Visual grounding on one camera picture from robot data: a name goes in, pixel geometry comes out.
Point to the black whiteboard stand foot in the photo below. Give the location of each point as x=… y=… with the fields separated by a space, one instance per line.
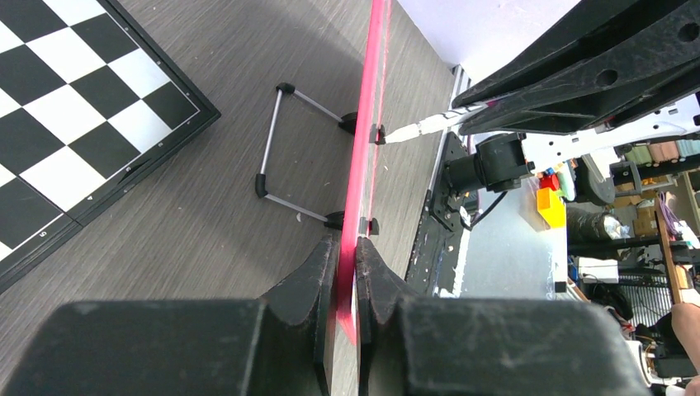
x=369 y=227
x=377 y=134

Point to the black white whiteboard marker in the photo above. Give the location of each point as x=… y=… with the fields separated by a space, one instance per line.
x=436 y=123

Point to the person's hand in background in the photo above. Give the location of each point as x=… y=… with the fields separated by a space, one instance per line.
x=685 y=323

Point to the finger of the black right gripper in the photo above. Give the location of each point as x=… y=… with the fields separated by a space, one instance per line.
x=596 y=47
x=581 y=97

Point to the black white checkerboard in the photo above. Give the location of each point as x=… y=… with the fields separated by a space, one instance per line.
x=90 y=105

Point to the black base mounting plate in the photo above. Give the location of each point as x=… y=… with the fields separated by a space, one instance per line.
x=434 y=267

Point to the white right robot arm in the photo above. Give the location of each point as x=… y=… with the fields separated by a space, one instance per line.
x=504 y=157

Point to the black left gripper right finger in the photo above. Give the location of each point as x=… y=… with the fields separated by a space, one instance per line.
x=412 y=344

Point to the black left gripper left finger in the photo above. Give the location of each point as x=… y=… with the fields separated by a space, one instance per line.
x=280 y=343

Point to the pink framed whiteboard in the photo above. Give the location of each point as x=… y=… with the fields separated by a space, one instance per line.
x=361 y=178

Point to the orange block in background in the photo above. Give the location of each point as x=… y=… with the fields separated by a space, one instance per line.
x=551 y=208

